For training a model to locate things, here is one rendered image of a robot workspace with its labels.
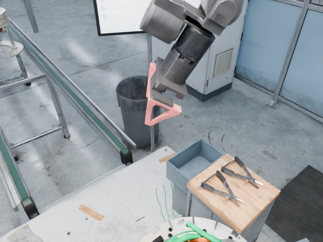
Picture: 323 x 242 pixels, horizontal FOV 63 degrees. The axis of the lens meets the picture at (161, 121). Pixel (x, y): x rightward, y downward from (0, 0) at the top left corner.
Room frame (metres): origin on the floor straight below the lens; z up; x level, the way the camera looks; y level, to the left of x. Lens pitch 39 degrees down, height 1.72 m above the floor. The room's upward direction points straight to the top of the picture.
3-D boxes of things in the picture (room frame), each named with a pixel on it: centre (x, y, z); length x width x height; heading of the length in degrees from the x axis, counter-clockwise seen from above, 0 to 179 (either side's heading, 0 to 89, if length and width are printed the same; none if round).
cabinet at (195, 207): (0.48, -0.21, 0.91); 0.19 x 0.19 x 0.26; 40
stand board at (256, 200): (0.49, -0.21, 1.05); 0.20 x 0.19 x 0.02; 40
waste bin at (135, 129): (1.85, 0.18, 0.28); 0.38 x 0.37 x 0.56; 128
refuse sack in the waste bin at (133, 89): (1.85, 0.18, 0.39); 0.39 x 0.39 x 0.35
